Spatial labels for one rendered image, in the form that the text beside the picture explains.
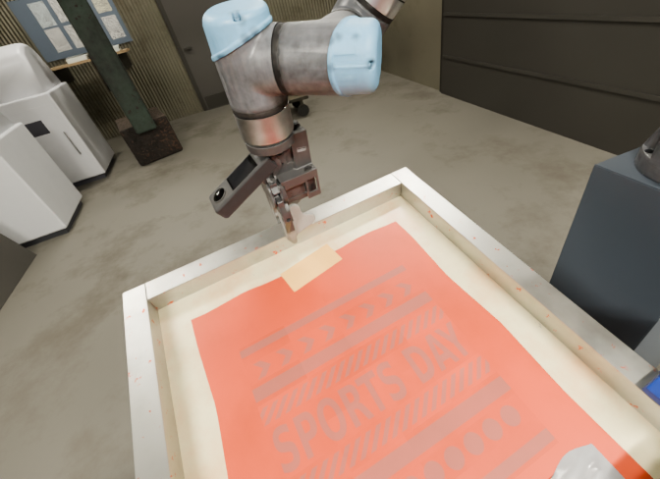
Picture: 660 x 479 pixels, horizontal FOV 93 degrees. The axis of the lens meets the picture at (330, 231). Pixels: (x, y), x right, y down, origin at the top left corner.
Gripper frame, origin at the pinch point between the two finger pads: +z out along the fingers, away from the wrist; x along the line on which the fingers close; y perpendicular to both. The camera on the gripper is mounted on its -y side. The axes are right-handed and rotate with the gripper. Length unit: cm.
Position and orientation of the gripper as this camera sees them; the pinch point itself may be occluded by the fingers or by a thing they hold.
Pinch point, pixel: (285, 232)
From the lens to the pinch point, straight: 59.6
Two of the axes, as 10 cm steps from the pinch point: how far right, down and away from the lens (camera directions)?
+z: 1.1, 6.6, 7.5
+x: -4.7, -6.3, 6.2
